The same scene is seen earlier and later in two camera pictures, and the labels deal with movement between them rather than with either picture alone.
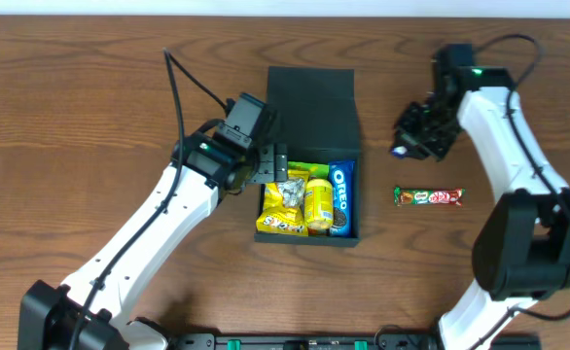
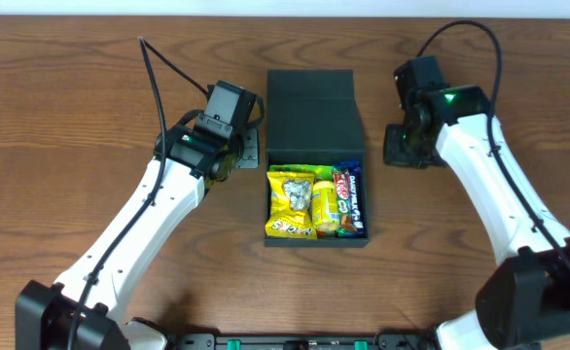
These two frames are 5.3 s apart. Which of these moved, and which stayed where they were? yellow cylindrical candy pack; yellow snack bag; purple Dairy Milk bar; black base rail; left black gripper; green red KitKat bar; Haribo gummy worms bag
Moved: left black gripper; yellow cylindrical candy pack; green red KitKat bar; yellow snack bag; purple Dairy Milk bar
Stayed: Haribo gummy worms bag; black base rail
